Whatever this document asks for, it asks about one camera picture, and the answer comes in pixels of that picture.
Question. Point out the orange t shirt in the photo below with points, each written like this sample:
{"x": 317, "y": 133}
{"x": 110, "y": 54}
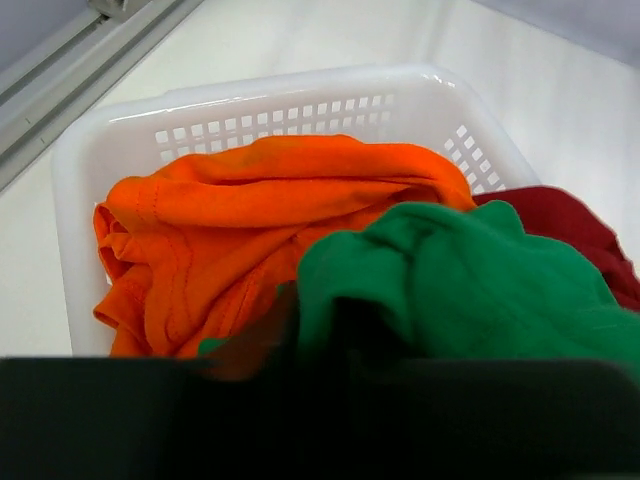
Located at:
{"x": 198, "y": 249}

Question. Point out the green t shirt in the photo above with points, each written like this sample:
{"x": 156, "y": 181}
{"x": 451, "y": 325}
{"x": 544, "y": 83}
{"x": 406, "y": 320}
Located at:
{"x": 426, "y": 281}

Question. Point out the red t shirt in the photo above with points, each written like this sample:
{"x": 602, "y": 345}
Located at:
{"x": 554, "y": 213}

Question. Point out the white plastic basket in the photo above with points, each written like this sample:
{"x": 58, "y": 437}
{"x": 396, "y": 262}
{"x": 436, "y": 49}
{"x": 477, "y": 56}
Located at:
{"x": 413, "y": 103}

